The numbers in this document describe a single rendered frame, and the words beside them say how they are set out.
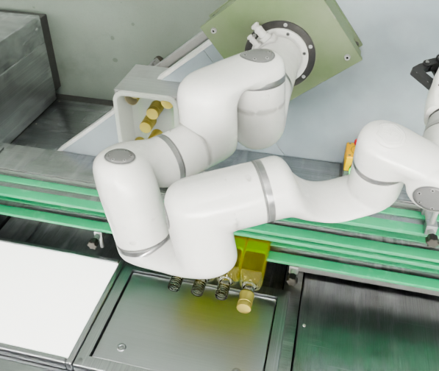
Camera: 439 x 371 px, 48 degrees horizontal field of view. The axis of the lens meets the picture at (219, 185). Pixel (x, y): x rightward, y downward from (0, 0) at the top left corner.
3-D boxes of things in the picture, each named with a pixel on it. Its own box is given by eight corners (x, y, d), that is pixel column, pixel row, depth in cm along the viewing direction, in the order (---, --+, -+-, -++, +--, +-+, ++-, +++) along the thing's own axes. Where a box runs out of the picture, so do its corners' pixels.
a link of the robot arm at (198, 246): (234, 130, 74) (248, 213, 81) (94, 164, 72) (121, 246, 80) (262, 178, 60) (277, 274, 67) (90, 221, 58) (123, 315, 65)
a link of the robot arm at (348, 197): (248, 147, 65) (399, 110, 67) (251, 202, 75) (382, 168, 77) (268, 199, 60) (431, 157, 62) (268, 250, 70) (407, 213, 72)
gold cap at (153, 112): (150, 99, 132) (145, 107, 128) (163, 101, 131) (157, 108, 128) (151, 111, 134) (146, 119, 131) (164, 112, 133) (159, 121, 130)
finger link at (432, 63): (445, 66, 74) (455, 39, 77) (423, 59, 75) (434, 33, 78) (437, 82, 77) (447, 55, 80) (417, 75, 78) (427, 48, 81)
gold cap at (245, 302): (246, 286, 115) (243, 301, 112) (257, 295, 116) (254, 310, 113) (236, 292, 117) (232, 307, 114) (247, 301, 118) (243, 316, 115)
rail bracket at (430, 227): (417, 208, 120) (421, 246, 110) (424, 184, 116) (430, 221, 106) (434, 211, 120) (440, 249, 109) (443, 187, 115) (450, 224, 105)
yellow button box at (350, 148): (342, 163, 132) (341, 179, 126) (347, 138, 128) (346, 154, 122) (369, 166, 131) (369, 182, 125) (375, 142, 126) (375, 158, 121)
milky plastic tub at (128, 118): (132, 146, 145) (120, 163, 138) (123, 76, 131) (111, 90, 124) (190, 154, 142) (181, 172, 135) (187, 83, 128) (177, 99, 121)
